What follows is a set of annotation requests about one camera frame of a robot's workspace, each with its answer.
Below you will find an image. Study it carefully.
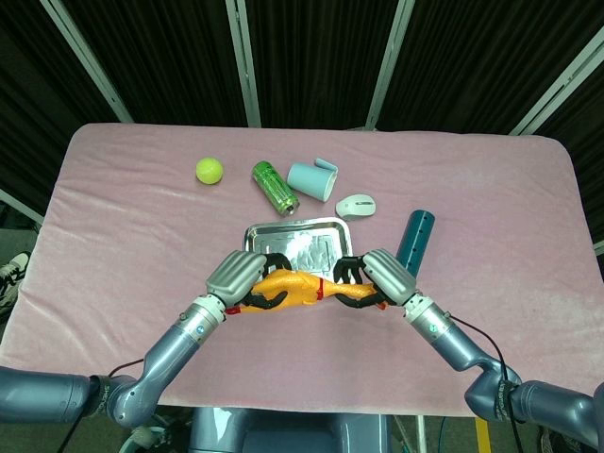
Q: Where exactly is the black curtain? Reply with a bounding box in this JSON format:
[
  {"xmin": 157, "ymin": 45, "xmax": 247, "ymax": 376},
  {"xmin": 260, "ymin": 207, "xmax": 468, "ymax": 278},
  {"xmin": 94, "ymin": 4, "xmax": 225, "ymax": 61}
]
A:
[{"xmin": 0, "ymin": 0, "xmax": 604, "ymax": 265}]

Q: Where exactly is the yellow-green tennis ball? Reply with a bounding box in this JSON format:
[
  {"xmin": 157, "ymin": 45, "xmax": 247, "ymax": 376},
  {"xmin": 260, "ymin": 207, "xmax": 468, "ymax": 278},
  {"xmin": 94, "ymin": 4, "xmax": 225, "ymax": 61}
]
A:
[{"xmin": 195, "ymin": 157, "xmax": 225, "ymax": 186}]

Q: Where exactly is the grey-blue robot torso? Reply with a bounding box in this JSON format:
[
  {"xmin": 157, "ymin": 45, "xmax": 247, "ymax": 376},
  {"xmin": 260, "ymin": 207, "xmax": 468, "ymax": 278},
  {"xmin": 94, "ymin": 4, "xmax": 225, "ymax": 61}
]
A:
[{"xmin": 188, "ymin": 406, "xmax": 393, "ymax": 453}]

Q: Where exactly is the white computer mouse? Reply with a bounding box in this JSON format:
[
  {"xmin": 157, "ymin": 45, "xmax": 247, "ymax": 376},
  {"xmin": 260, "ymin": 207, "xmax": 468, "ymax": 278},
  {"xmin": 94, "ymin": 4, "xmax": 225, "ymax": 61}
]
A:
[{"xmin": 335, "ymin": 193, "xmax": 378, "ymax": 222}]

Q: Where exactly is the white sneaker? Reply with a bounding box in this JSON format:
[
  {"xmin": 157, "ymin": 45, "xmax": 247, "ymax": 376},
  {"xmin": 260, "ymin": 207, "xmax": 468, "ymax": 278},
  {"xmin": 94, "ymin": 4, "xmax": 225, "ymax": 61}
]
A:
[{"xmin": 0, "ymin": 251, "xmax": 32, "ymax": 310}]

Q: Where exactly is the green drink can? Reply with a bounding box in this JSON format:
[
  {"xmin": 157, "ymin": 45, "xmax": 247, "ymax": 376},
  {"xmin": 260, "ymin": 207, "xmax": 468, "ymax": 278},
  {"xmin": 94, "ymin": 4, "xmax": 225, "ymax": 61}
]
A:
[{"xmin": 251, "ymin": 160, "xmax": 301, "ymax": 216}]

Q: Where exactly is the red and black arm cable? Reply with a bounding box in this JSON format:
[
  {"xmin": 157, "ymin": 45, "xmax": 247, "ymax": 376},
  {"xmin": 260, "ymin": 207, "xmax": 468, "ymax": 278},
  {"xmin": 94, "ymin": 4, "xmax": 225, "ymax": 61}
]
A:
[{"xmin": 56, "ymin": 359, "xmax": 145, "ymax": 453}]

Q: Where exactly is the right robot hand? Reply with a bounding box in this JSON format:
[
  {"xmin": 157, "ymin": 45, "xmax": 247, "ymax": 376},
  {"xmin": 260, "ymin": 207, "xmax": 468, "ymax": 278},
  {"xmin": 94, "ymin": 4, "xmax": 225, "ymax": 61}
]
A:
[{"xmin": 332, "ymin": 248, "xmax": 419, "ymax": 312}]

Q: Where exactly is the light blue plastic cup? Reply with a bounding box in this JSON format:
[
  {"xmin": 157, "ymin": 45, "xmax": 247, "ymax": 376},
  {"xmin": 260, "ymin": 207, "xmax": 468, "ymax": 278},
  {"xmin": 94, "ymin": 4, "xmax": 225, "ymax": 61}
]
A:
[{"xmin": 286, "ymin": 158, "xmax": 340, "ymax": 203}]

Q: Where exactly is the pink tablecloth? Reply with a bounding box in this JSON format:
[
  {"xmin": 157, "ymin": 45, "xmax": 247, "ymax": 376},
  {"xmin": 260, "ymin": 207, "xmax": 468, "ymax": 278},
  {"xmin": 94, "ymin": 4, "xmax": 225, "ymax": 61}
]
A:
[{"xmin": 0, "ymin": 122, "xmax": 604, "ymax": 420}]

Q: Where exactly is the yellow rubber chicken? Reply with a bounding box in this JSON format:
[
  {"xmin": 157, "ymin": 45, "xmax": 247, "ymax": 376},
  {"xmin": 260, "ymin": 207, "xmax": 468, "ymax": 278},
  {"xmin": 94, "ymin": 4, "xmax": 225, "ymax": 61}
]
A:
[{"xmin": 225, "ymin": 267, "xmax": 389, "ymax": 316}]

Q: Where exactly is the stainless steel tray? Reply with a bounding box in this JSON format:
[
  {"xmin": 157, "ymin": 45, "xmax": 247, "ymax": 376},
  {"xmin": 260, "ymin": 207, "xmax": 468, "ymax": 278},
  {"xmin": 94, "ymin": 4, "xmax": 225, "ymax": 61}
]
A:
[{"xmin": 243, "ymin": 217, "xmax": 353, "ymax": 274}]

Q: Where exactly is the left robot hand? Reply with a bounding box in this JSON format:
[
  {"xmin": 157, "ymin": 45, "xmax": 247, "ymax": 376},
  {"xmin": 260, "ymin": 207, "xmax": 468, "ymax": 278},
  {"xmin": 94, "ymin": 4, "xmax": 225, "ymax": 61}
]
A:
[{"xmin": 205, "ymin": 249, "xmax": 292, "ymax": 315}]

